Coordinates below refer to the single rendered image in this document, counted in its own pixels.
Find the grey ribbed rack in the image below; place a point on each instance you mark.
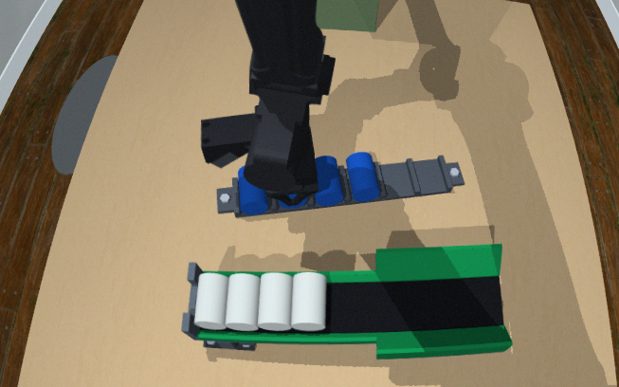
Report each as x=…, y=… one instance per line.
x=396, y=180

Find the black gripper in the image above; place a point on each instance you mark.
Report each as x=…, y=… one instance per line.
x=307, y=176

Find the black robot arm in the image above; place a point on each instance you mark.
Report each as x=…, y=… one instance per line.
x=286, y=53

